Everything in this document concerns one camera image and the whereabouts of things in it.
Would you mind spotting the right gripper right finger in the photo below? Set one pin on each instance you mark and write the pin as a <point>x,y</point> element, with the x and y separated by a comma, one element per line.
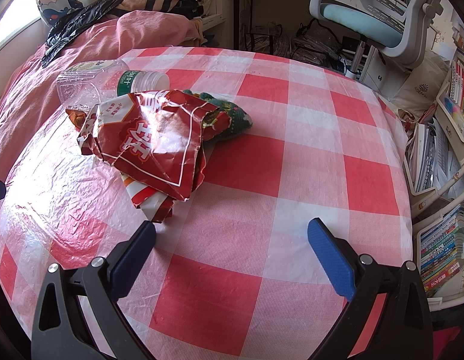
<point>404,328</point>

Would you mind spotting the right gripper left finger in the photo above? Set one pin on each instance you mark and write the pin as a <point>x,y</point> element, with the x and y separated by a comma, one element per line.
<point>60,330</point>

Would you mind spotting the red snack bag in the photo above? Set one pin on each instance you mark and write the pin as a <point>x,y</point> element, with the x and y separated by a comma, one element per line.
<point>154,139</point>

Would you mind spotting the green plush toy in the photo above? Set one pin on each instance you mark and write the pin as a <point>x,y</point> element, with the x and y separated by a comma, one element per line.
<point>228,121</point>

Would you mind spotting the pink bed duvet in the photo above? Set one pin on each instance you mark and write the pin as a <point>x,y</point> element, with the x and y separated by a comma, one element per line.
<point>30,97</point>

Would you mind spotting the clear plastic bottle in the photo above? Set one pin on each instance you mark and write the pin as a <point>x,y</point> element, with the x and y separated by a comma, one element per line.
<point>85,84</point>

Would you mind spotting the red white checkered tablecloth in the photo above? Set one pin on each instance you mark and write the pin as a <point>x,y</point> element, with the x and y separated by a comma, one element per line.
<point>232,275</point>

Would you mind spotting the black plastic bag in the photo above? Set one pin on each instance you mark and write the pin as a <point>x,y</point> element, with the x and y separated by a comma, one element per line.
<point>70,26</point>

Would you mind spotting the white book shelf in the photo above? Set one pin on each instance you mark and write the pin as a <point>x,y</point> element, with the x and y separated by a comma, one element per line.
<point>434,171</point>

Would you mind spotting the striped tan pillow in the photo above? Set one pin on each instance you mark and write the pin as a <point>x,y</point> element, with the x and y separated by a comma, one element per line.
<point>189,8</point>

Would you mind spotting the grey blue office chair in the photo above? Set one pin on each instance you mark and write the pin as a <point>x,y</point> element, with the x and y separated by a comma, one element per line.
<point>396,28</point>

